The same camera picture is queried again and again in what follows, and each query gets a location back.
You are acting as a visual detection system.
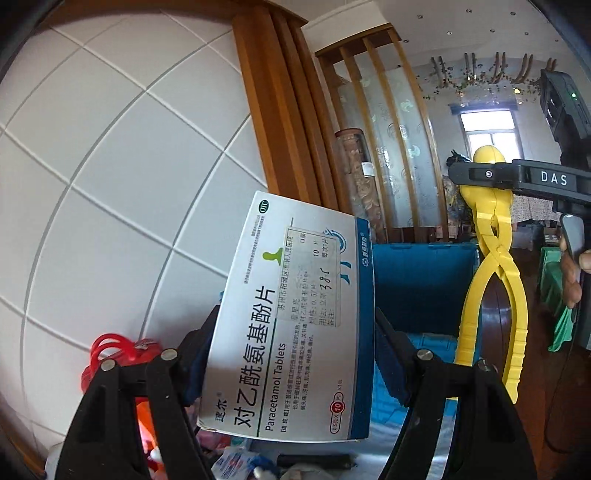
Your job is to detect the hanging vine decoration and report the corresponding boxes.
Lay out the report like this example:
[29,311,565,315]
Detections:
[416,51,559,97]

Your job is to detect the white and blue medicine box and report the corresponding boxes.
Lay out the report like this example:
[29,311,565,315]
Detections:
[196,190,376,441]

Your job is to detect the wooden door frame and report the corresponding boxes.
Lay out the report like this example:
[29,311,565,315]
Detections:
[231,9,352,217]

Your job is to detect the window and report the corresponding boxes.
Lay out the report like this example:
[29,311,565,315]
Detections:
[457,108,520,160]

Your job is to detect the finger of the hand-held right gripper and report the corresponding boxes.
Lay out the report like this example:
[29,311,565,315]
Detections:
[448,159,591,204]

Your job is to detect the rolled patterned mat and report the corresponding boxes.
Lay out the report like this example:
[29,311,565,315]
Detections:
[335,129,389,243]

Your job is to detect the yellow plastic tongs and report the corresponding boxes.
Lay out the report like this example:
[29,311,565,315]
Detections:
[455,145,529,402]

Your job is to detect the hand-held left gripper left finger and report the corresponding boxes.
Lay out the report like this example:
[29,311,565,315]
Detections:
[67,305,222,480]

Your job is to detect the black cylinder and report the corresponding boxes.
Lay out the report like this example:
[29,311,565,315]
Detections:
[277,455,354,469]

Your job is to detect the blue plastic crate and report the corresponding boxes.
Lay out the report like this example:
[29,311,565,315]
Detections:
[369,242,483,462]

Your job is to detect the blue and white wipes packet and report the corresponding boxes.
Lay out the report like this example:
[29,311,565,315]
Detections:
[212,448,259,480]

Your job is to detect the person's right hand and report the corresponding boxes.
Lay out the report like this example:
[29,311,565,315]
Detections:
[561,249,591,310]

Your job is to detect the green cloth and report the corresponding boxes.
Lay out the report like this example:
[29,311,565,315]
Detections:
[538,247,573,354]

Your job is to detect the red toy suitcase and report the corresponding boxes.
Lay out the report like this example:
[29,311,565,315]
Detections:
[81,333,162,444]

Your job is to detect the wooden glass partition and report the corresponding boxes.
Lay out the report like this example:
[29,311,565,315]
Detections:
[316,28,451,243]

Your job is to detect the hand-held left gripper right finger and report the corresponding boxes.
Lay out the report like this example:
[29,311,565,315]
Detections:
[374,307,539,480]

